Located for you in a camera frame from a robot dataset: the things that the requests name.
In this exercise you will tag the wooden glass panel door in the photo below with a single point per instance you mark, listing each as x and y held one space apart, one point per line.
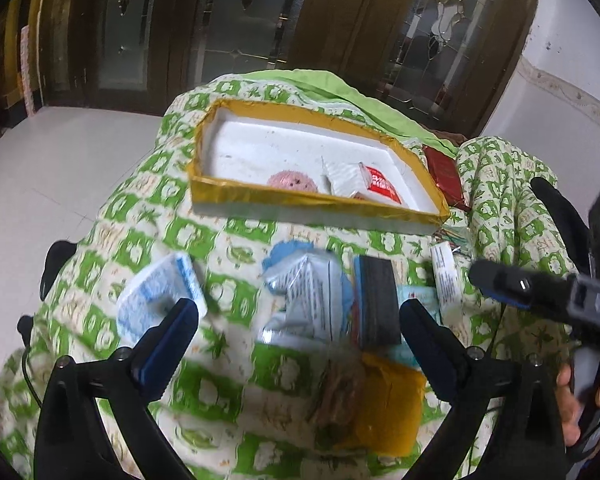
260 25

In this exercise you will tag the light blue tissue pack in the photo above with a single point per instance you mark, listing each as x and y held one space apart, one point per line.
422 297

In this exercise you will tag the white packet with red label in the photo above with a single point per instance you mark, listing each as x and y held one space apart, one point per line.
380 185

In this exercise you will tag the plain green sheet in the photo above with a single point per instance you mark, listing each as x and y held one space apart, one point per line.
360 95

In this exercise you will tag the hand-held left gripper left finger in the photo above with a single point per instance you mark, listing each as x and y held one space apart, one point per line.
152 365

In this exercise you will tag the red foil packet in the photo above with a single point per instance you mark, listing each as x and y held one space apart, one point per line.
445 175

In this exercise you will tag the brown cloth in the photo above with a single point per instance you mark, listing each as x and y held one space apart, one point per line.
450 136

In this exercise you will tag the clear pack of cotton pads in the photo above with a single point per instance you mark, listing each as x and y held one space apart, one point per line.
342 175

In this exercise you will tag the bag of coloured rubber bands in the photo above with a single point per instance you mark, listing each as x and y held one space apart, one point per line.
452 240

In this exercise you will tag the person's right hand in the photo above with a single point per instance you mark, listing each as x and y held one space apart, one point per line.
567 405

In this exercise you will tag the blue and white packet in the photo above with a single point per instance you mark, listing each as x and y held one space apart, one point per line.
155 290

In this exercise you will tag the blue glove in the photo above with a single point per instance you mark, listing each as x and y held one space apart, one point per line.
285 255

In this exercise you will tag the black sponge with blue edge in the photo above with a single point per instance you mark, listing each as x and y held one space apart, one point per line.
377 300

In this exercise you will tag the yellow-rimmed white tray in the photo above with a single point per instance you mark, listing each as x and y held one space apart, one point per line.
290 150

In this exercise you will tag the black chair armrest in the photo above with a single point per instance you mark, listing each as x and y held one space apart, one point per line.
560 220
55 265

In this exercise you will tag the silver printed packet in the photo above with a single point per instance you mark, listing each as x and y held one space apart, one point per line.
310 300

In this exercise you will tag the clear bag of brown pieces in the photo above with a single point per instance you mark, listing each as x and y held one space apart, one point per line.
337 395

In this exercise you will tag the white printed tissue pack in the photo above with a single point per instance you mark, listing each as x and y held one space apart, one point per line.
445 272

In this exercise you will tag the green and white patterned blanket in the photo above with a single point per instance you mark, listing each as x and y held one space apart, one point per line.
220 400

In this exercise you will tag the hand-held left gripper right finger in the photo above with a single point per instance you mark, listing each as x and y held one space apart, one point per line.
430 355

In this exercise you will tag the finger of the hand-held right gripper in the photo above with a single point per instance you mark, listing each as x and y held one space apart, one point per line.
510 287

